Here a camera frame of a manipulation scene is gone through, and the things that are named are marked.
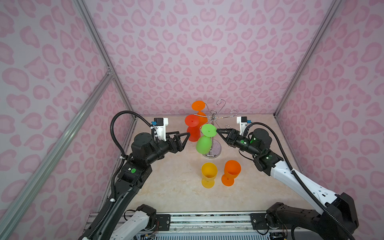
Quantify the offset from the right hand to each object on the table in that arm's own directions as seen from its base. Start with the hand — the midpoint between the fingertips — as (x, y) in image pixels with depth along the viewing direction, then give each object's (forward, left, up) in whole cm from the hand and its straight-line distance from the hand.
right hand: (218, 132), depth 68 cm
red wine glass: (+7, +12, -2) cm, 14 cm away
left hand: (-3, +15, +4) cm, 15 cm away
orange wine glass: (+19, +9, -2) cm, 21 cm away
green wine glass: (-1, +6, -8) cm, 11 cm away
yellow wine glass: (-9, +3, -22) cm, 24 cm away
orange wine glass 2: (-8, -9, -22) cm, 25 cm away
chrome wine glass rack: (+10, -1, -32) cm, 34 cm away
